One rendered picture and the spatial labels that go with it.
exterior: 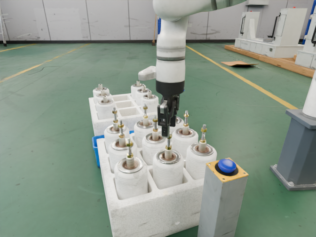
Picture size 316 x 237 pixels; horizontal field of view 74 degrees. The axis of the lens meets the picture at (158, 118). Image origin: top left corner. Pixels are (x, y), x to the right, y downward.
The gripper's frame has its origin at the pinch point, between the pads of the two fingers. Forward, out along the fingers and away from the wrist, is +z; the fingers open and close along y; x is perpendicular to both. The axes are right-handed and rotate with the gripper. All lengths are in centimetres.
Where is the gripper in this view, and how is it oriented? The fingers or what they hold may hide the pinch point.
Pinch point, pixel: (169, 127)
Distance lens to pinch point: 60.1
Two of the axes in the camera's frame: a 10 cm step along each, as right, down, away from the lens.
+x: -9.5, -1.4, 2.9
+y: 3.3, -4.0, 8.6
